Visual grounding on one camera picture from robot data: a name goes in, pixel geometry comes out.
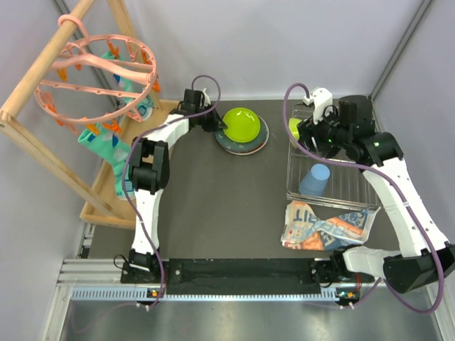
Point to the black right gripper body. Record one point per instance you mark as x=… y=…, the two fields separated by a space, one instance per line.
x=323 y=133

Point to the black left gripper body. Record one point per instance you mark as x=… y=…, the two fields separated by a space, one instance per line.
x=207 y=121

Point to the dark blue speckled plate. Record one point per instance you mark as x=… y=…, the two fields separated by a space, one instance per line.
x=263 y=131

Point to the lime green plate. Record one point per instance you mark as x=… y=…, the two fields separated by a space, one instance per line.
x=243 y=125

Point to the red teal floral plate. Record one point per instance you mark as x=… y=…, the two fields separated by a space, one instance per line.
x=243 y=149

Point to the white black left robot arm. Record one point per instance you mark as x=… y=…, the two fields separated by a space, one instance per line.
x=149 y=172

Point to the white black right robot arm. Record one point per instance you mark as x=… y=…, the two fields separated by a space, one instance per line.
x=344 y=133

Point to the printed dish towel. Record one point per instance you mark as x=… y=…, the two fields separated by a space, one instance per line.
x=303 y=230

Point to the lime green bowl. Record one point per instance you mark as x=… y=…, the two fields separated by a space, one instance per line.
x=293 y=125

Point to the light blue cup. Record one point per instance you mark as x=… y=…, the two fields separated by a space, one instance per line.
x=315 y=181

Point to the pink round clip hanger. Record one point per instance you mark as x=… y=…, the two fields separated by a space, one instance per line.
x=80 y=68

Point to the wooden tray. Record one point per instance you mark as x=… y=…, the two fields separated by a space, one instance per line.
x=122 y=215

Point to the wooden drying stand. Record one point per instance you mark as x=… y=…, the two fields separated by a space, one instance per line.
x=21 y=98

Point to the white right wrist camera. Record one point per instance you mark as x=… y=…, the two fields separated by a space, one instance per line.
x=320 y=98

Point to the wire dish rack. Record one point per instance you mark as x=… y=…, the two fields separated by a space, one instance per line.
x=346 y=187

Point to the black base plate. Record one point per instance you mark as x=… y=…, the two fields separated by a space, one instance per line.
x=250 y=276

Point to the aluminium frame rail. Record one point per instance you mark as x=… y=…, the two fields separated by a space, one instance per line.
x=104 y=280

